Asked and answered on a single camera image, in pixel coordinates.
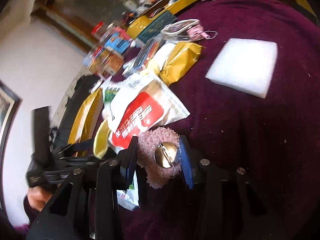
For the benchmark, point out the blue label plastic jar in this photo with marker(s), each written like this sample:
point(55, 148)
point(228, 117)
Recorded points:
point(115, 40)

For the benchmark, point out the purple velvet tablecloth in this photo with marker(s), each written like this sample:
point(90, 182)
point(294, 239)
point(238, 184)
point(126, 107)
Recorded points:
point(268, 147)

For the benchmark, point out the gold cardboard box far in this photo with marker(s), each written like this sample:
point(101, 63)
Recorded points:
point(139, 24)

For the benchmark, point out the black bag on chair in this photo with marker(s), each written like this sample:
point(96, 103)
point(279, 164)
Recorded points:
point(66, 116)

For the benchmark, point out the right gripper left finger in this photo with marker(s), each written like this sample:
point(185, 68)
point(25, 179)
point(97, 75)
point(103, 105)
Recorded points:
point(116, 174)

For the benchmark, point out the red lid plastic jar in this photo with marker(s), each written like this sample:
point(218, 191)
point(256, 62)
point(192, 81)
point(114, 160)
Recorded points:
point(99, 31)

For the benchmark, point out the pink fuzzy coin purse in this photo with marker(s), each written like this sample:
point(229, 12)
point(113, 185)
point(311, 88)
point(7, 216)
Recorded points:
point(158, 153)

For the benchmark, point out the gold cardboard box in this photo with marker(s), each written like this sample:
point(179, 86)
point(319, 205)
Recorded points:
point(139, 24)
point(86, 119)

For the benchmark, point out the dark green long box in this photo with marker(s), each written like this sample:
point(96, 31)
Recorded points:
point(155, 27)

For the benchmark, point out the yellow padded mailer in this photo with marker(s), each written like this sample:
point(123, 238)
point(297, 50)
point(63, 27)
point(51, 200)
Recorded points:
point(180, 60)

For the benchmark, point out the red and white snack bag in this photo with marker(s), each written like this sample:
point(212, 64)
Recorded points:
point(155, 105)

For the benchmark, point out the gold cardboard box near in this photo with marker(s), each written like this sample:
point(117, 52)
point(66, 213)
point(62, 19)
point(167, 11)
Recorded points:
point(86, 119)

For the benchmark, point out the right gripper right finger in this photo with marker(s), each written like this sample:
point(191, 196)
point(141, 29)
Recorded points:
point(202, 172)

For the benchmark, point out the left hand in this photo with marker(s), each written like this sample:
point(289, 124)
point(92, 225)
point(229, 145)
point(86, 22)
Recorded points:
point(38, 197)

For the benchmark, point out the orange label plastic jar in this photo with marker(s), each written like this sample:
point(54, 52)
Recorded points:
point(103, 62)

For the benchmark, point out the clear floral zip pouch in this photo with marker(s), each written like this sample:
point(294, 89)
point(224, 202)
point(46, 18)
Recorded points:
point(190, 30)

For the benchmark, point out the framed wall painting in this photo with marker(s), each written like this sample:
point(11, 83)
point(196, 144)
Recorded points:
point(10, 103)

